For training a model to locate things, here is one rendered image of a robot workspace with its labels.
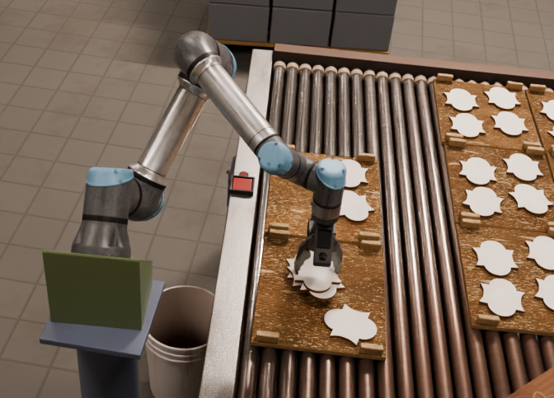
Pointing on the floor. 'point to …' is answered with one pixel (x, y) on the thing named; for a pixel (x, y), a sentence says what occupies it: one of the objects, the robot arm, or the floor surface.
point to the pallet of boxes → (304, 14)
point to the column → (106, 352)
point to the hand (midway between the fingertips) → (316, 272)
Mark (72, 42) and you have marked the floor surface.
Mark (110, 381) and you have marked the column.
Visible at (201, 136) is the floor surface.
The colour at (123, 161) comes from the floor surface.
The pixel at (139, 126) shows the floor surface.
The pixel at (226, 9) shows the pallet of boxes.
